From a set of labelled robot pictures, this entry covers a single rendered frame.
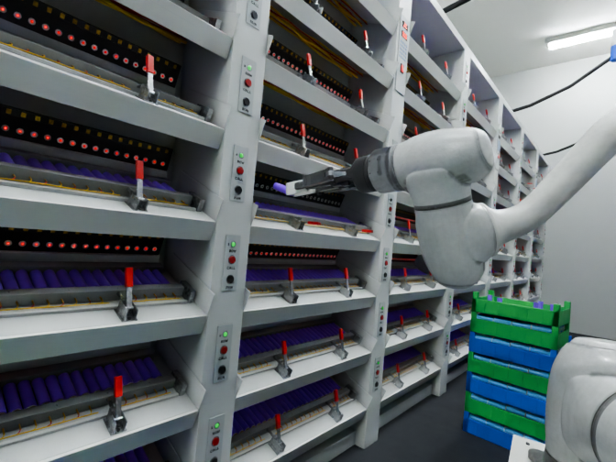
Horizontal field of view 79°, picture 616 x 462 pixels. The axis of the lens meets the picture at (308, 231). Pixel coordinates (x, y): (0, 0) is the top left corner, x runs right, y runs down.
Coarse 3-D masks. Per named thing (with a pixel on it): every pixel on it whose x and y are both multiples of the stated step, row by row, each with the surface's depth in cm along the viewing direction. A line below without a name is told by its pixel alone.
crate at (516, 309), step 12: (480, 300) 149; (492, 300) 163; (504, 300) 161; (516, 300) 157; (480, 312) 148; (492, 312) 145; (504, 312) 142; (516, 312) 140; (528, 312) 137; (540, 312) 134; (552, 312) 132; (564, 312) 136; (552, 324) 131
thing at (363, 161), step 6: (366, 156) 74; (354, 162) 75; (360, 162) 74; (366, 162) 73; (348, 168) 75; (354, 168) 74; (360, 168) 73; (366, 168) 72; (348, 174) 75; (354, 174) 74; (360, 174) 73; (366, 174) 72; (336, 180) 78; (342, 180) 76; (348, 180) 76; (354, 180) 74; (360, 180) 73; (366, 180) 73; (360, 186) 74; (366, 186) 74; (372, 186) 74; (366, 192) 77
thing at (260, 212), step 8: (256, 216) 91; (264, 216) 95; (272, 216) 97; (280, 216) 99; (288, 216) 101; (304, 216) 107; (312, 216) 111; (328, 224) 116; (336, 224) 119; (344, 224) 122; (352, 224) 127; (360, 232) 127
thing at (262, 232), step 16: (256, 192) 108; (256, 208) 85; (320, 208) 132; (336, 208) 138; (256, 224) 89; (272, 224) 95; (368, 224) 135; (256, 240) 89; (272, 240) 93; (288, 240) 97; (304, 240) 102; (320, 240) 107; (336, 240) 112; (352, 240) 119; (368, 240) 126
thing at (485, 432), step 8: (464, 416) 150; (464, 424) 150; (472, 424) 147; (480, 424) 145; (472, 432) 147; (480, 432) 145; (488, 432) 143; (496, 432) 141; (488, 440) 143; (496, 440) 141; (504, 440) 139
